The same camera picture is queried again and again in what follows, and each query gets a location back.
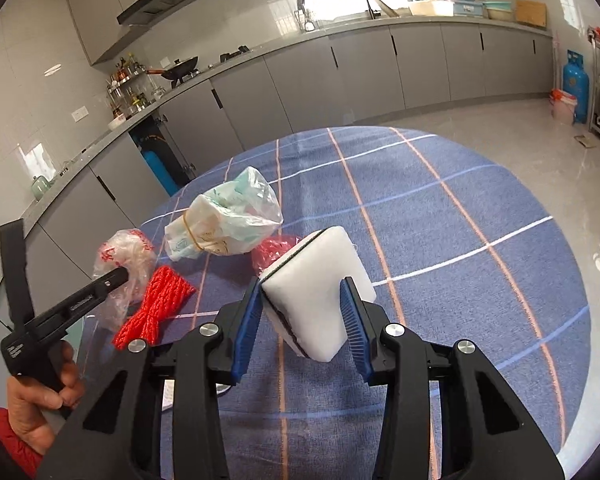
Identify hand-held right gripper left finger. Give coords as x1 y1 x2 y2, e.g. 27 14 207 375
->
36 277 266 480

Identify blue gas cylinder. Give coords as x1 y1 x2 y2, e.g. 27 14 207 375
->
562 50 591 123

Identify pink bucket with red bag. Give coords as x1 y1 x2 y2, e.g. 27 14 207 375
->
550 89 578 122

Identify clear plastic bag red print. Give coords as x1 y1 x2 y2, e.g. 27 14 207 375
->
92 228 157 332

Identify person's left hand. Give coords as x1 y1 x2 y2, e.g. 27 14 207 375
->
6 341 87 456

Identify white sponge dark layer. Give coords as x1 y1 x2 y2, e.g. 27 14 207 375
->
258 226 376 362

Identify metal knife holder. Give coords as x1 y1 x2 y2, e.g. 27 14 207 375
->
296 0 317 32

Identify person's left forearm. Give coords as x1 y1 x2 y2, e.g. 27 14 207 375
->
0 406 43 465

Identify blue plaid tablecloth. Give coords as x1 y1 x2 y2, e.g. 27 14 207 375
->
77 127 592 480

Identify grey kitchen counter cabinets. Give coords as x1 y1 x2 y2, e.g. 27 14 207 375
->
0 12 553 321

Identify white plastic basin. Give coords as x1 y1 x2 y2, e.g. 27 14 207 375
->
409 0 455 17

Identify red net bundle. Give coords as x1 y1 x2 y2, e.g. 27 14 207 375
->
112 266 197 350

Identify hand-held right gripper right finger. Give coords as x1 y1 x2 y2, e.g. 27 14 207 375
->
339 276 566 480

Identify red mesh bag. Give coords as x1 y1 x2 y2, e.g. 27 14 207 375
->
251 234 301 277

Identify blue water tank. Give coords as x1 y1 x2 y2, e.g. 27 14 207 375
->
142 135 181 196

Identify metal spice rack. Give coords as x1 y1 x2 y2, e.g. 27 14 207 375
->
106 56 151 116

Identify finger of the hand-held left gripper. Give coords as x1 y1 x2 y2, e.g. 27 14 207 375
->
54 266 131 329
0 219 35 332

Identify green white plastic bag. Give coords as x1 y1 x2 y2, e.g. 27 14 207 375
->
164 166 284 262

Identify grey upper wall cabinets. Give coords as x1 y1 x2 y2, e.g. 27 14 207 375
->
66 0 231 66

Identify black wok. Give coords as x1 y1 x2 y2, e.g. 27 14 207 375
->
146 55 200 83

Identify teal plastic basin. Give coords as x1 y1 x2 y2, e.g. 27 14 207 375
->
482 1 513 21

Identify light blue storage box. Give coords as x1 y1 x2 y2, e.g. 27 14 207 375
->
432 0 486 18

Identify black gas stove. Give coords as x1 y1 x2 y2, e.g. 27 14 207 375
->
177 46 253 83

